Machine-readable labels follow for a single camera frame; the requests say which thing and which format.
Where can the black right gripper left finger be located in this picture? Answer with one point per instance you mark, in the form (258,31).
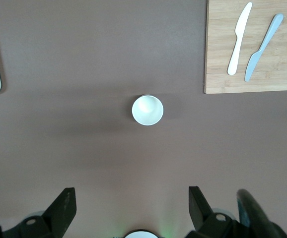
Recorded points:
(61,210)

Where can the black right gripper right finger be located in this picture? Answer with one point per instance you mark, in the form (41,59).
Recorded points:
(200,215)

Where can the white plastic cup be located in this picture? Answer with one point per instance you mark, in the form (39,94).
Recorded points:
(147,110)

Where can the wooden cutting board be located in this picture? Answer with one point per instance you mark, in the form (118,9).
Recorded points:
(220,81)

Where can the brown table cover mat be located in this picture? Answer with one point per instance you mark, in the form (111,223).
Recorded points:
(84,62)

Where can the grey plastic knife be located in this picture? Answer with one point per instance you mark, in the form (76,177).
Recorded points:
(264,48)

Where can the white plastic knife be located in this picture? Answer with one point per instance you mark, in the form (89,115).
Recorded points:
(239,37)

